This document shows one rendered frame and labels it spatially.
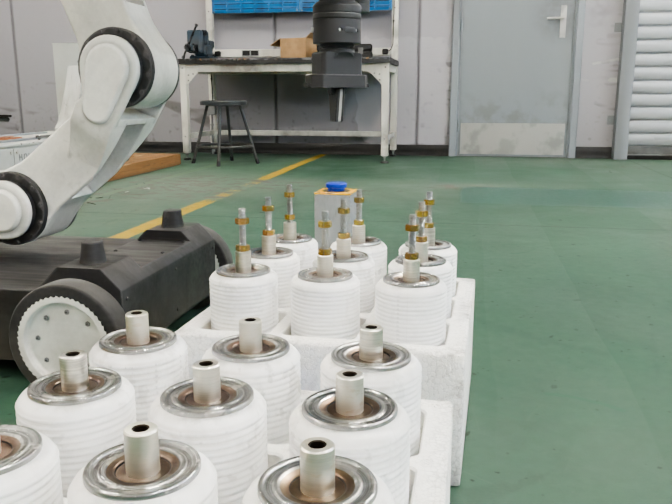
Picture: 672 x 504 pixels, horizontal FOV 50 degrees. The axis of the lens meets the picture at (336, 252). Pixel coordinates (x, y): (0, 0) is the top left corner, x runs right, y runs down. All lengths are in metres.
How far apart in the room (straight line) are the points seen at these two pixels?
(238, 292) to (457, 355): 0.30
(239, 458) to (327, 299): 0.40
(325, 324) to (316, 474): 0.51
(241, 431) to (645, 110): 5.71
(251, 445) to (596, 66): 5.70
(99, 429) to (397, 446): 0.24
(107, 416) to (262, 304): 0.41
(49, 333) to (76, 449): 0.66
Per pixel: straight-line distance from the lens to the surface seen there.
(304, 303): 0.96
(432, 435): 0.71
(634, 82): 6.13
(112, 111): 1.36
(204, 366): 0.59
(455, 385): 0.93
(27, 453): 0.55
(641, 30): 6.15
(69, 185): 1.46
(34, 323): 1.29
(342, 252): 1.09
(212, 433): 0.57
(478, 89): 6.06
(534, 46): 6.09
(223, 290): 0.99
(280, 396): 0.69
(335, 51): 1.34
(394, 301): 0.93
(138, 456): 0.50
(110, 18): 1.41
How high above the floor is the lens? 0.49
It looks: 12 degrees down
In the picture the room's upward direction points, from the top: straight up
